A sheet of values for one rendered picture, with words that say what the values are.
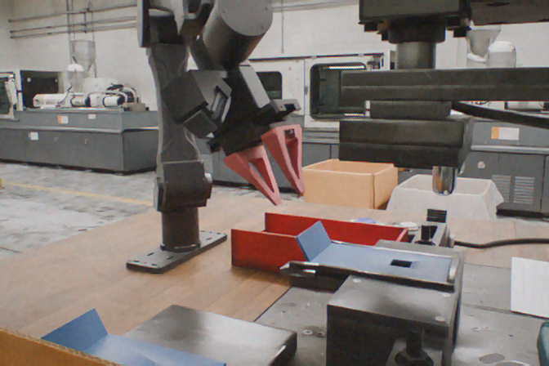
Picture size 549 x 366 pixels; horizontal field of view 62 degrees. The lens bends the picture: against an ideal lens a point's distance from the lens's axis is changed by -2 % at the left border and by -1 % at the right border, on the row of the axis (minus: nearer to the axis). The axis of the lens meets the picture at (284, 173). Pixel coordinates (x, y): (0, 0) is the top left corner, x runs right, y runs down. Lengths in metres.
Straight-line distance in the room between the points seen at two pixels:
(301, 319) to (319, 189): 2.31
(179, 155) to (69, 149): 7.51
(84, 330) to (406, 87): 0.38
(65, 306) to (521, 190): 4.61
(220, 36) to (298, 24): 7.28
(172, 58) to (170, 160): 0.17
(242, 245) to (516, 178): 4.37
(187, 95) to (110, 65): 9.92
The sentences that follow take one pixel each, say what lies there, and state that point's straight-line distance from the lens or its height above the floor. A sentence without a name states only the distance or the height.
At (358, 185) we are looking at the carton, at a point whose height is 0.65.
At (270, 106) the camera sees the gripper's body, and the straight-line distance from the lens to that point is 0.48.
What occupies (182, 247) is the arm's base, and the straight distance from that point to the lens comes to 0.77.
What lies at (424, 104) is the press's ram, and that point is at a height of 1.15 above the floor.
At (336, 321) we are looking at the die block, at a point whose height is 0.97.
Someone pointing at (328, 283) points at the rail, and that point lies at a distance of 0.48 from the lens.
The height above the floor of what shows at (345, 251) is 0.99.
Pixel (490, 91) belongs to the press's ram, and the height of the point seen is 1.16.
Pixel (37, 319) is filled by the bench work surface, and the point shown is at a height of 0.90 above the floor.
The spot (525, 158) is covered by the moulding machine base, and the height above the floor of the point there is 0.60.
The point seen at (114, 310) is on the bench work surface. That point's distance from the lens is 0.62.
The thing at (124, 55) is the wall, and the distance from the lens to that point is 10.07.
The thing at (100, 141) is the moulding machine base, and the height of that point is 0.51.
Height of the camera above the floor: 1.16
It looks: 9 degrees down
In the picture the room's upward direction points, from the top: straight up
